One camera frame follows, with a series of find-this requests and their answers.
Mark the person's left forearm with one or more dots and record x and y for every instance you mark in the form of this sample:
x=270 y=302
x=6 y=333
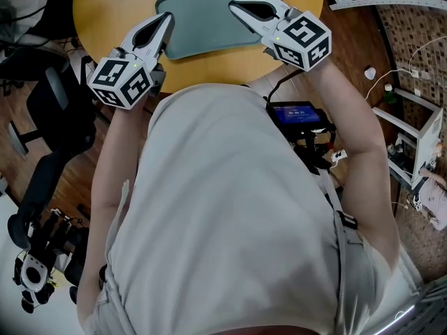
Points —
x=118 y=152

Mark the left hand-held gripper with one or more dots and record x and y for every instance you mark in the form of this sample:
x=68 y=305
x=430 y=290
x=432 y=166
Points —
x=118 y=82

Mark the black office chair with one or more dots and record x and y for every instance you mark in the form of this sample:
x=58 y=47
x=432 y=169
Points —
x=52 y=124

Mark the green plastic tray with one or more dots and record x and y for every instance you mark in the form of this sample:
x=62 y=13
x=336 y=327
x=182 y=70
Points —
x=206 y=23

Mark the black screen device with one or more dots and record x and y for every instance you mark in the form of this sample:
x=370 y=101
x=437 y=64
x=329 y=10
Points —
x=297 y=115

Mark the black device mount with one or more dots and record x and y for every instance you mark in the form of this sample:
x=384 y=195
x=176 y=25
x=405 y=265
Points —
x=314 y=148

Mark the person's light grey shirt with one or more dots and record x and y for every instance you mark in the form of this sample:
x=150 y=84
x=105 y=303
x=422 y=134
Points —
x=227 y=222

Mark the person's right forearm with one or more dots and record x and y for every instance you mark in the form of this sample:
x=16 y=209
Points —
x=352 y=117

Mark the white and black device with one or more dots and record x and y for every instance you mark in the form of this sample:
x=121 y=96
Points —
x=33 y=277

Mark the small white stand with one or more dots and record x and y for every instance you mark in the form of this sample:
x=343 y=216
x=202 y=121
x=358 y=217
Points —
x=419 y=141

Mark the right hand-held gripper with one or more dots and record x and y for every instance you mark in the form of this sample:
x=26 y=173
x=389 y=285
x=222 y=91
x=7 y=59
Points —
x=304 y=40

